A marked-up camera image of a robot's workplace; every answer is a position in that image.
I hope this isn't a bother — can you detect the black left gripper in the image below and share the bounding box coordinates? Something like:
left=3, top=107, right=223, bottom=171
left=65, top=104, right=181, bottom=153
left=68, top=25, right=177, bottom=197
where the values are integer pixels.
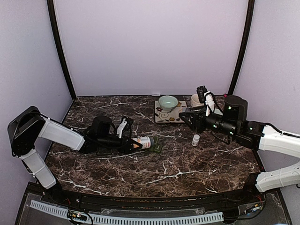
left=97, top=134, right=143, bottom=155

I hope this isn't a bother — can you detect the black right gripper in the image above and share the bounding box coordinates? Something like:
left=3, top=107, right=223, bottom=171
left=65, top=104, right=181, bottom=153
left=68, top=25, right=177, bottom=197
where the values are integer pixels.
left=180, top=105, right=238, bottom=138

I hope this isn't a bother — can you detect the orange grey-capped pill bottle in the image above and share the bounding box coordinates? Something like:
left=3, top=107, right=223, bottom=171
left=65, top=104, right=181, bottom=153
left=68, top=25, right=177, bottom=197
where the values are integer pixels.
left=132, top=136, right=154, bottom=149

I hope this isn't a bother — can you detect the green pill organizer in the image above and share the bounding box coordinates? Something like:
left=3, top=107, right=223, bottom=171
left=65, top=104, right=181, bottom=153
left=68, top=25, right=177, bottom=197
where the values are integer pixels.
left=148, top=136, right=164, bottom=154

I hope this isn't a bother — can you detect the small white pill bottle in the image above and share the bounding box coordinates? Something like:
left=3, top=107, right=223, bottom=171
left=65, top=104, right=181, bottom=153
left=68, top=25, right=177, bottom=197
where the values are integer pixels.
left=191, top=135, right=200, bottom=147

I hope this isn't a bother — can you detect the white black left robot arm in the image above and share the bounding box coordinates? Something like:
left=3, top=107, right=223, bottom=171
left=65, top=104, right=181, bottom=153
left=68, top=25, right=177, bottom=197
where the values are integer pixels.
left=7, top=106, right=144, bottom=204

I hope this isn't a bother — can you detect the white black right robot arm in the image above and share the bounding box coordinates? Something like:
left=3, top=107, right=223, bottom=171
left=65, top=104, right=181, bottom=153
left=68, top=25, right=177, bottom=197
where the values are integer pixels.
left=179, top=95, right=300, bottom=203

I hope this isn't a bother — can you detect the cream floral ceramic mug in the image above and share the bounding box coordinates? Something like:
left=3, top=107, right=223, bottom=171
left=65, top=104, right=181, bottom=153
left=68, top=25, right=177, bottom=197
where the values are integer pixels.
left=191, top=94, right=203, bottom=108

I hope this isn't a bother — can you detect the plain teal ceramic bowl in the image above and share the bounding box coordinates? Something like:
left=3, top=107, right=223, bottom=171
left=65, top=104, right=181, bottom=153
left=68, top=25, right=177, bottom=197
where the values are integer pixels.
left=158, top=95, right=178, bottom=112

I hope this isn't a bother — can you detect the floral square ceramic plate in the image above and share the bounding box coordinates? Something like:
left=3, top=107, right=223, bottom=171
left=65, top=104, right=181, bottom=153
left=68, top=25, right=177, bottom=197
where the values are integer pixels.
left=154, top=100, right=187, bottom=124

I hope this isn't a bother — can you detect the left circuit board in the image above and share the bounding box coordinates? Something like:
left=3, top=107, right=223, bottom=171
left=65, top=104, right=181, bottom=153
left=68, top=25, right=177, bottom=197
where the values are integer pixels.
left=67, top=210, right=89, bottom=221

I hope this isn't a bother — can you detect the circuit board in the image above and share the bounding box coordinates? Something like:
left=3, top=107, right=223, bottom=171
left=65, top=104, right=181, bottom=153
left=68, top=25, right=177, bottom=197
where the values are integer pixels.
left=67, top=210, right=89, bottom=221
left=244, top=204, right=263, bottom=214

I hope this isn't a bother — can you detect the right circuit board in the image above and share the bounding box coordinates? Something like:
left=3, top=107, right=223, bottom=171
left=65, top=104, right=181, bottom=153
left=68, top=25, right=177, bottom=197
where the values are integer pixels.
left=244, top=204, right=263, bottom=214

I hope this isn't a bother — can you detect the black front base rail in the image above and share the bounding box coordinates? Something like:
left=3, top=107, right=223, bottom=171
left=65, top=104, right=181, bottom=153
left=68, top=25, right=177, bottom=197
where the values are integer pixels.
left=14, top=181, right=293, bottom=225

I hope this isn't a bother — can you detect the white slotted cable duct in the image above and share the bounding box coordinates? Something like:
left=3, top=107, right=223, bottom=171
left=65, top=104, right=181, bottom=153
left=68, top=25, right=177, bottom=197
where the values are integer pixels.
left=29, top=200, right=224, bottom=225

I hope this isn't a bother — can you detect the black right corner post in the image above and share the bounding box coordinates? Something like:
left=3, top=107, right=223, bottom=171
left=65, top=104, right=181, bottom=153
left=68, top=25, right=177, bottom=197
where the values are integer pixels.
left=227, top=0, right=255, bottom=95

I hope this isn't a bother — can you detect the black corner post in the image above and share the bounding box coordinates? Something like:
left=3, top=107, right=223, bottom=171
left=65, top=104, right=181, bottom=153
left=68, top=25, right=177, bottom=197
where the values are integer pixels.
left=227, top=0, right=255, bottom=95
left=46, top=0, right=77, bottom=101

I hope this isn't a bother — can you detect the black left corner post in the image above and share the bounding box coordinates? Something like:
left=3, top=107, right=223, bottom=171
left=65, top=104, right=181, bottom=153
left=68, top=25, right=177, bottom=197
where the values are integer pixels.
left=46, top=0, right=77, bottom=101

